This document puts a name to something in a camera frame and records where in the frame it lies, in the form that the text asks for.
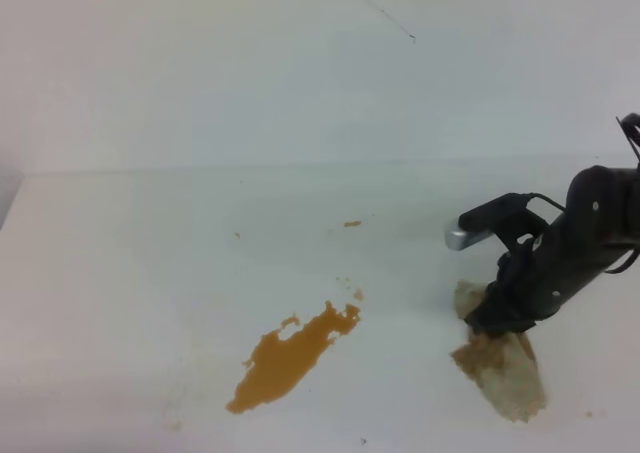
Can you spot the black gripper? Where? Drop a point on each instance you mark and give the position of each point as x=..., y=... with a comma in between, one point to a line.
x=532, y=285

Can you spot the stained green rag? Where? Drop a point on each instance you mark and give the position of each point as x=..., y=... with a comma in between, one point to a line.
x=505, y=370

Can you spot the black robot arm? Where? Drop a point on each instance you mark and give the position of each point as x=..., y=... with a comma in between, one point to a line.
x=600, y=217

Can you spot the small coffee droplets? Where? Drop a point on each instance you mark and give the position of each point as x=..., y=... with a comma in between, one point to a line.
x=350, y=288

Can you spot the brown coffee puddle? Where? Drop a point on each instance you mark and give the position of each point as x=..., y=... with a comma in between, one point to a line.
x=283, y=357

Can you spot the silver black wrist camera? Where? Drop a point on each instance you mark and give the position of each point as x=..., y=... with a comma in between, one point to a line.
x=506, y=217

